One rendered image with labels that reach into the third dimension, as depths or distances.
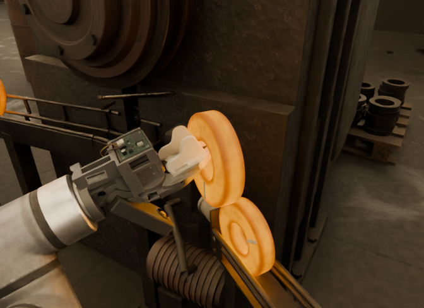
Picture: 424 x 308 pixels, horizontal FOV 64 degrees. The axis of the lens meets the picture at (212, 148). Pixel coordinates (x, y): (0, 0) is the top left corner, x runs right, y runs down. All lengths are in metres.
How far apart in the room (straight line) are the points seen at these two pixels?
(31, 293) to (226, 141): 0.31
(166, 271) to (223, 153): 0.50
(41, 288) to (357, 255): 1.45
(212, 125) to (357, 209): 1.58
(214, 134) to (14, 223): 0.28
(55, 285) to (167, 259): 0.44
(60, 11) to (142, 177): 0.47
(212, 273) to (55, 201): 0.49
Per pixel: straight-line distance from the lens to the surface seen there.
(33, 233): 0.50
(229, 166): 0.48
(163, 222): 0.55
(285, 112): 0.82
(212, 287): 0.87
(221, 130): 0.49
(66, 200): 0.49
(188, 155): 0.50
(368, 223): 1.95
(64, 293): 0.53
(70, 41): 0.88
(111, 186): 0.50
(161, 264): 0.93
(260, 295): 0.64
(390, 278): 1.72
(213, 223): 0.76
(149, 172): 0.49
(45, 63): 1.31
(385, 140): 2.45
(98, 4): 0.77
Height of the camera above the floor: 1.20
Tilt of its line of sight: 30 degrees down
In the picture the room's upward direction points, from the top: straight up
